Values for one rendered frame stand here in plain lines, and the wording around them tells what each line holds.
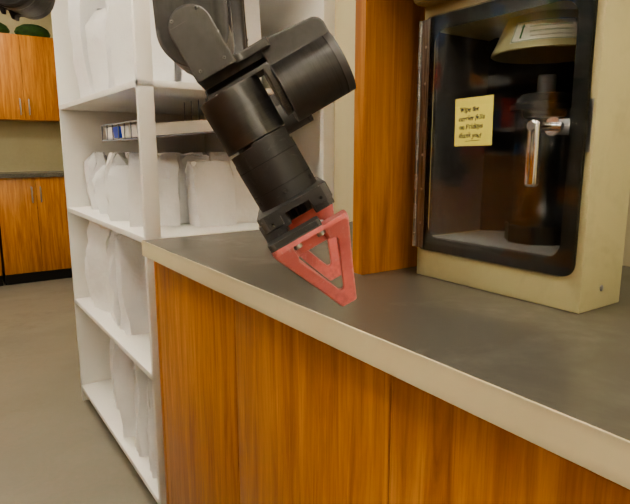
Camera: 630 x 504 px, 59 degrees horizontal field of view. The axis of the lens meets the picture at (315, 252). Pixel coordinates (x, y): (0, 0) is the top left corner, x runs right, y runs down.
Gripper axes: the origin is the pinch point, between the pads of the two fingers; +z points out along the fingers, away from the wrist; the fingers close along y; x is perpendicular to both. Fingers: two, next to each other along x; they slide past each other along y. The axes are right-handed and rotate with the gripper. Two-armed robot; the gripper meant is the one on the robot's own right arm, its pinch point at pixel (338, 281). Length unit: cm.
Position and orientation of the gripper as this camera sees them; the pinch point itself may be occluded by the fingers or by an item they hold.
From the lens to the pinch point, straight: 51.8
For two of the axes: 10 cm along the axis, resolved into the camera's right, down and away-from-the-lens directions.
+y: -0.8, -1.8, 9.8
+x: -8.7, 5.0, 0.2
